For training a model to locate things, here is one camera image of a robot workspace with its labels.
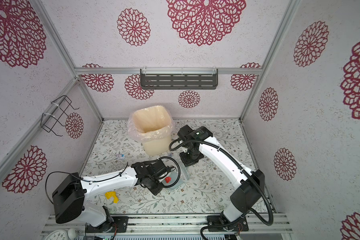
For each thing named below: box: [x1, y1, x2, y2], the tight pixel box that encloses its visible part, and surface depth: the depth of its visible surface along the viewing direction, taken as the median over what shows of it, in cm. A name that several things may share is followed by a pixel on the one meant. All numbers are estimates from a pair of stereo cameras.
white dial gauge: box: [44, 229, 68, 240], surface depth 69 cm
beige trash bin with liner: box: [127, 105, 175, 156], surface depth 92 cm
